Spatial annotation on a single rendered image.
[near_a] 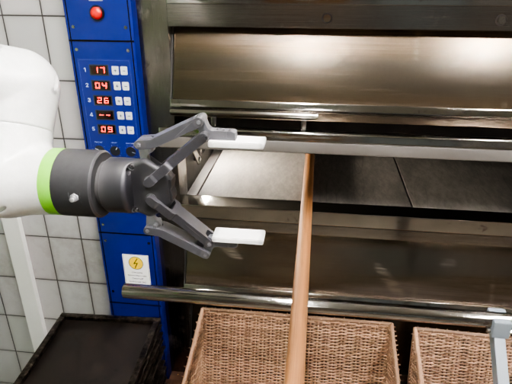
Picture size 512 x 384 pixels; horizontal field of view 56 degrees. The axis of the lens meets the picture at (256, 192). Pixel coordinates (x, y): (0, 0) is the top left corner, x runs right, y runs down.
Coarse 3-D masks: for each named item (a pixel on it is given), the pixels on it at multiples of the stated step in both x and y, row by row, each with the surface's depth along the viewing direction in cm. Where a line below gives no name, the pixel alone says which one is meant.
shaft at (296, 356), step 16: (304, 176) 139; (304, 192) 129; (304, 208) 120; (304, 224) 112; (304, 240) 106; (304, 256) 100; (304, 272) 95; (304, 288) 90; (304, 304) 86; (304, 320) 82; (304, 336) 79; (288, 352) 76; (304, 352) 76; (288, 368) 73; (304, 368) 73
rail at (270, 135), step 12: (192, 132) 104; (240, 132) 103; (252, 132) 103; (264, 132) 103; (276, 132) 102; (288, 132) 102; (300, 132) 102; (312, 132) 102; (372, 144) 101; (384, 144) 100; (396, 144) 100; (408, 144) 99; (420, 144) 99; (432, 144) 99; (444, 144) 99; (456, 144) 98; (468, 144) 98; (480, 144) 98; (492, 144) 97; (504, 144) 97
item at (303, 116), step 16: (176, 112) 108; (192, 112) 107; (208, 112) 107; (224, 112) 106; (240, 112) 106; (256, 112) 106; (272, 112) 105; (288, 112) 105; (304, 112) 105; (304, 128) 105
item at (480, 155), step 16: (240, 128) 121; (256, 128) 122; (176, 144) 106; (272, 144) 103; (288, 144) 103; (304, 144) 102; (320, 144) 102; (336, 144) 101; (352, 144) 101; (368, 144) 101; (464, 160) 99; (480, 160) 98; (496, 160) 98
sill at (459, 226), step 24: (216, 216) 129; (240, 216) 128; (264, 216) 127; (288, 216) 126; (312, 216) 125; (336, 216) 124; (360, 216) 124; (384, 216) 123; (408, 216) 122; (432, 216) 122; (456, 216) 122; (480, 216) 122; (504, 216) 122
